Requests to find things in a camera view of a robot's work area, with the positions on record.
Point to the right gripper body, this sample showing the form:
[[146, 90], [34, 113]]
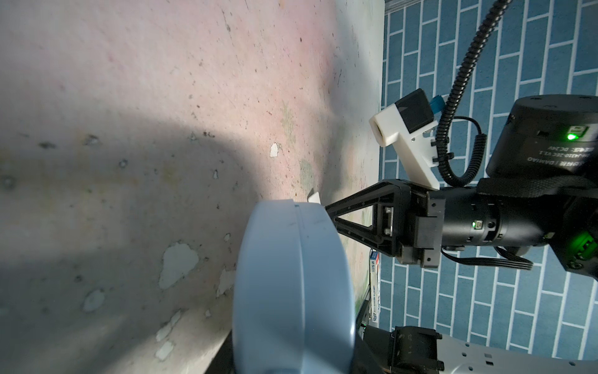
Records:
[[421, 238]]

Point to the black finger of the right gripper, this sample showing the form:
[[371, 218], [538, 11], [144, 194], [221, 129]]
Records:
[[375, 216]]

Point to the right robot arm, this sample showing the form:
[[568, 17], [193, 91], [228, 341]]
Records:
[[540, 189]]

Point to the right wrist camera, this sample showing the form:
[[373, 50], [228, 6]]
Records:
[[403, 125]]

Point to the light blue alarm clock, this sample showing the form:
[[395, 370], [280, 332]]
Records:
[[294, 308]]

